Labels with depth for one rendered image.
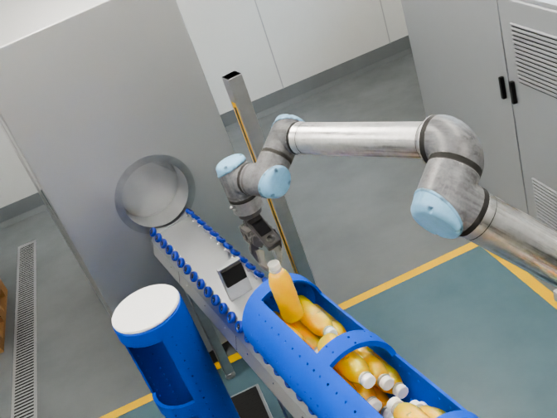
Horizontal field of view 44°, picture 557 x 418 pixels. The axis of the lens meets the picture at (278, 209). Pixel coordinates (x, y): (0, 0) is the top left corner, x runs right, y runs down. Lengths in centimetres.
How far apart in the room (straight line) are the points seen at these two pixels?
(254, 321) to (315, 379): 37
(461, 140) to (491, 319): 230
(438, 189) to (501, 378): 208
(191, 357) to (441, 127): 159
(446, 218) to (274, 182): 57
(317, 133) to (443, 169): 43
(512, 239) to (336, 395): 64
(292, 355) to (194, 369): 86
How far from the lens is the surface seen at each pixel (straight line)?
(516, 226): 155
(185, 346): 276
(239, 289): 276
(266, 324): 216
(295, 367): 202
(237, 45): 654
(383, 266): 422
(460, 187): 147
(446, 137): 152
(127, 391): 414
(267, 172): 184
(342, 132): 174
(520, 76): 357
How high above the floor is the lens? 253
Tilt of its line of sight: 30 degrees down
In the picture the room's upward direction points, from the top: 20 degrees counter-clockwise
